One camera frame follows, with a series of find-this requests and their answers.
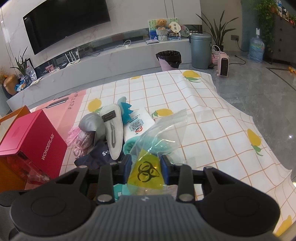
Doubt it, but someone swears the clear biohazard plastic bag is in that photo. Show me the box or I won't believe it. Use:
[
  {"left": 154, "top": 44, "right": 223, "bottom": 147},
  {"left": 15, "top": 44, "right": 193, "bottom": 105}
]
[{"left": 125, "top": 109, "right": 187, "bottom": 197}]

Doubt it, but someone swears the white QR code pouch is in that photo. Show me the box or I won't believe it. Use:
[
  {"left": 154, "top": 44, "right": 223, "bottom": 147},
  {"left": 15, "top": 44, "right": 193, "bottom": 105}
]
[{"left": 123, "top": 108, "right": 155, "bottom": 142}]

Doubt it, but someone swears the silver grey soft cap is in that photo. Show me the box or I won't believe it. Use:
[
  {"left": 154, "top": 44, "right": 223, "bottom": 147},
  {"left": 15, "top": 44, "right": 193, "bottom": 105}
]
[{"left": 78, "top": 113, "right": 105, "bottom": 147}]

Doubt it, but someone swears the teal dinosaur plush toy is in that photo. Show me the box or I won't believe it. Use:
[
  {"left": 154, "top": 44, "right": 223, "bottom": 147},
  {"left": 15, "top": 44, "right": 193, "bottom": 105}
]
[{"left": 117, "top": 96, "right": 133, "bottom": 125}]

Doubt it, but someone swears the navy blue cloth cap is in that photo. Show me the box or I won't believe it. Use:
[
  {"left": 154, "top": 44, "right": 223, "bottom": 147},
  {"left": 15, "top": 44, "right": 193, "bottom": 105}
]
[{"left": 74, "top": 141, "right": 125, "bottom": 170}]

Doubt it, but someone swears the pink fluffy fabric item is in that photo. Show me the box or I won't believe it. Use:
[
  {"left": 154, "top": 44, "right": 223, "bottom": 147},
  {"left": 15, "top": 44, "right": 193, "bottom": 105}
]
[{"left": 66, "top": 126, "right": 95, "bottom": 159}]

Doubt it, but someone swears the lemon pattern checked tablecloth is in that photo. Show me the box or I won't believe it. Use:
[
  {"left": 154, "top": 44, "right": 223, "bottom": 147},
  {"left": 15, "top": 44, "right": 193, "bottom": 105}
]
[{"left": 74, "top": 70, "right": 295, "bottom": 236}]

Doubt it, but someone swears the red Wonderlab box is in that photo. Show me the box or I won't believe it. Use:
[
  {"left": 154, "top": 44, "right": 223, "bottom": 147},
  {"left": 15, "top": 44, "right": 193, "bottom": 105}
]
[{"left": 1, "top": 109, "right": 67, "bottom": 184}]

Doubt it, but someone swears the white TV console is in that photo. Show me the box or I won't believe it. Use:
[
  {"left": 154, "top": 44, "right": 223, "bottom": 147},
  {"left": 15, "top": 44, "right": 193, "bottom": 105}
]
[{"left": 7, "top": 39, "right": 191, "bottom": 110}]

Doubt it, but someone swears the pink bin with black bag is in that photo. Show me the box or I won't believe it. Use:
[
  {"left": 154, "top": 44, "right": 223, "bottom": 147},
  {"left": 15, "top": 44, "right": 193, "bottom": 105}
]
[{"left": 156, "top": 50, "right": 182, "bottom": 71}]

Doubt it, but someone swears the white wifi router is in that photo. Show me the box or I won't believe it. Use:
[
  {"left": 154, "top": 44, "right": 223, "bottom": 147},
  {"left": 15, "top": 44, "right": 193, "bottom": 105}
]
[{"left": 65, "top": 51, "right": 80, "bottom": 67}]

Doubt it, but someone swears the pink space heater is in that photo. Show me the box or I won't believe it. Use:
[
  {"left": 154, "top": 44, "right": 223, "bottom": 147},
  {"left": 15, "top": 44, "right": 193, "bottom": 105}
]
[{"left": 217, "top": 52, "right": 229, "bottom": 77}]

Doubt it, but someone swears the grey green metal bin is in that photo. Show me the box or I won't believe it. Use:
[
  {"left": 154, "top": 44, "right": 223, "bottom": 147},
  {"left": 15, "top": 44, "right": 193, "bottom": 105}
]
[{"left": 189, "top": 33, "right": 212, "bottom": 69}]

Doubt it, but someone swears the round white paper fan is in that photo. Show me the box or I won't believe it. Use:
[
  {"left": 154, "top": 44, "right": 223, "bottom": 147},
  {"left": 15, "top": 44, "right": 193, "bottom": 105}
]
[{"left": 169, "top": 22, "right": 181, "bottom": 33}]

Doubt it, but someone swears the brown ceramic vase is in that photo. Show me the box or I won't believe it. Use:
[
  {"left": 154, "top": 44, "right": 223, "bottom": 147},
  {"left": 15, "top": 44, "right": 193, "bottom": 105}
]
[{"left": 4, "top": 74, "right": 19, "bottom": 95}]

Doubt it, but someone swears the tall green potted plant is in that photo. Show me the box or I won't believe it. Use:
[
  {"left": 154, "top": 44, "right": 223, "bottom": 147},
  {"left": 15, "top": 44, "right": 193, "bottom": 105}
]
[{"left": 196, "top": 11, "right": 238, "bottom": 49}]

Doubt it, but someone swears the brown teddy bear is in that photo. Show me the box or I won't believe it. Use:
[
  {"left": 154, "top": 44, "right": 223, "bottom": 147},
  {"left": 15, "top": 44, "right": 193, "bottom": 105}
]
[{"left": 155, "top": 19, "right": 167, "bottom": 30}]

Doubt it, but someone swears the small potted plant left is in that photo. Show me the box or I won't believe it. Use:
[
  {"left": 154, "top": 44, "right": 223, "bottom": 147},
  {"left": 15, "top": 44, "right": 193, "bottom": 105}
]
[{"left": 10, "top": 48, "right": 28, "bottom": 76}]

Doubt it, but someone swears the blue water jug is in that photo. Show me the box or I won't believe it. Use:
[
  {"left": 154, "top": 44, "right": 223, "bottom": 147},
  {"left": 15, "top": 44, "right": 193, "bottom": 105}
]
[{"left": 248, "top": 28, "right": 265, "bottom": 63}]

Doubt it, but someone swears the dark grey drawer cabinet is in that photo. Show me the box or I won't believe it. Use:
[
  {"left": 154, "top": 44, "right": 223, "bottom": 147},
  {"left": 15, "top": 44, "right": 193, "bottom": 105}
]
[{"left": 269, "top": 15, "right": 296, "bottom": 64}]

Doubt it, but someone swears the trailing green ivy plant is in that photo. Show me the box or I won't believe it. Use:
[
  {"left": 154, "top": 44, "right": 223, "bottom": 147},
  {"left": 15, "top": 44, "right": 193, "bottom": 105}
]
[{"left": 253, "top": 0, "right": 278, "bottom": 53}]

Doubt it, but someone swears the black wall television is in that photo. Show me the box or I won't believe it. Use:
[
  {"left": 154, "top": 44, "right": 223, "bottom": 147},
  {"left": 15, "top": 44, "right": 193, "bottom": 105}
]
[{"left": 23, "top": 0, "right": 110, "bottom": 54}]

